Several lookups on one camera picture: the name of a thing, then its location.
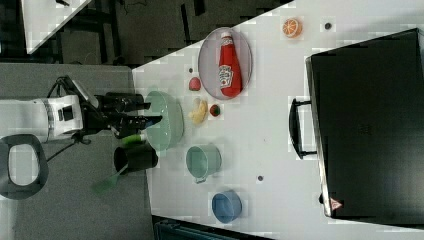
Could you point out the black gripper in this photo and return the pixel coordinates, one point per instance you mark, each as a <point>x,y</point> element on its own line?
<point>111,112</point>

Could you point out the black oven door handle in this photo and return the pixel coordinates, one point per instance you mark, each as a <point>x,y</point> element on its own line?
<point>295,128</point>

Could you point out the small felt strawberry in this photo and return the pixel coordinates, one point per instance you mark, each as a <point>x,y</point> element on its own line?
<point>215,110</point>

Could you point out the grey round plate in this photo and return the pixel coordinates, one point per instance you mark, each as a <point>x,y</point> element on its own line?
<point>209,57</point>

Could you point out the pink felt strawberry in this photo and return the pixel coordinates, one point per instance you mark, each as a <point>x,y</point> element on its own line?
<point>194,84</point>

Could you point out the black cup holder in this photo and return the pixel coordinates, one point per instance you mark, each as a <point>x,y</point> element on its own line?
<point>135,157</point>

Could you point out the felt peeled banana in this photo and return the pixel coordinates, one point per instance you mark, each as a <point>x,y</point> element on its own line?
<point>199,112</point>

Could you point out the light green mug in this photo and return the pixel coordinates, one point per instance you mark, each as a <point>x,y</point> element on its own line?
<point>203,161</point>

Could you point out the felt orange slice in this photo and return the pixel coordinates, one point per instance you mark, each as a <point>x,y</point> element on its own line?
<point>292,28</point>

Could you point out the green spatula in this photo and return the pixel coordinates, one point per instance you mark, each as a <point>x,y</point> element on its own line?
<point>110,182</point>

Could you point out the black microwave oven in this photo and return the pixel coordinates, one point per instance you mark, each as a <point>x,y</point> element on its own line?
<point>367,111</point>

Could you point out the blue cup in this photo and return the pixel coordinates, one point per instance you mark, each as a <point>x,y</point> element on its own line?
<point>226,206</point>

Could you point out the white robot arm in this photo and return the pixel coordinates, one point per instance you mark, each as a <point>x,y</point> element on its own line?
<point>76,116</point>

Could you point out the red felt ketchup bottle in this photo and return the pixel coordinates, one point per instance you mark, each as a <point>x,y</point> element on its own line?
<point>229,72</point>

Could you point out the light green bowl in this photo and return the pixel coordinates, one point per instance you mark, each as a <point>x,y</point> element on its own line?
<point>169,130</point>

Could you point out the white side table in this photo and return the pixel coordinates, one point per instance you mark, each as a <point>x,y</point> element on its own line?
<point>43,18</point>

